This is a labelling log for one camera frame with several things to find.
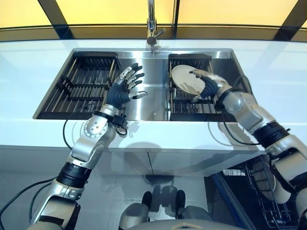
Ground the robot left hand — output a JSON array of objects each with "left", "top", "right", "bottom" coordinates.
[{"left": 106, "top": 62, "right": 148, "bottom": 106}]

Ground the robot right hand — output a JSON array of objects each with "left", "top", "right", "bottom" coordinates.
[{"left": 189, "top": 69, "right": 233, "bottom": 103}]

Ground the deep beige plate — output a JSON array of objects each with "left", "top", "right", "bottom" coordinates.
[{"left": 171, "top": 64, "right": 207, "bottom": 95}]

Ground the black dish rack with plates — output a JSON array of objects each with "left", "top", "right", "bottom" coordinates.
[{"left": 167, "top": 53, "right": 238, "bottom": 122}]

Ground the stainless steel sink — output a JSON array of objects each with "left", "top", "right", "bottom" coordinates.
[{"left": 32, "top": 47, "right": 243, "bottom": 122}]

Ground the empty black dish rack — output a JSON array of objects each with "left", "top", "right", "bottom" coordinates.
[{"left": 42, "top": 52, "right": 122, "bottom": 114}]

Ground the white cabinet front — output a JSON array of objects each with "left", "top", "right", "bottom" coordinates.
[{"left": 0, "top": 147, "right": 262, "bottom": 230}]

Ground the chrome gooseneck faucet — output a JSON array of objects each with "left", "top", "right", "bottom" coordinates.
[{"left": 146, "top": 0, "right": 166, "bottom": 46}]

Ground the robot right leg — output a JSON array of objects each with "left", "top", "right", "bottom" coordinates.
[{"left": 176, "top": 189, "right": 213, "bottom": 222}]

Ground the grey robot torso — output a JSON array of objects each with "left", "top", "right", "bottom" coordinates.
[{"left": 141, "top": 220, "right": 216, "bottom": 230}]

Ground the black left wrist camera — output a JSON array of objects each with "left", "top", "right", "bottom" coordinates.
[{"left": 111, "top": 114, "right": 128, "bottom": 127}]

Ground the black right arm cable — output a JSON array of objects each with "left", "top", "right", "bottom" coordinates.
[{"left": 222, "top": 75, "right": 262, "bottom": 146}]

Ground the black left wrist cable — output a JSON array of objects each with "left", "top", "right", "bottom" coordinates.
[{"left": 62, "top": 117, "right": 128, "bottom": 150}]

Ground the dishwasher wire basket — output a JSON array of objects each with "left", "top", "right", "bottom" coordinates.
[{"left": 203, "top": 153, "right": 307, "bottom": 230}]

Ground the black left shoulder cable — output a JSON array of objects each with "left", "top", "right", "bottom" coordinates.
[{"left": 0, "top": 178, "right": 58, "bottom": 221}]

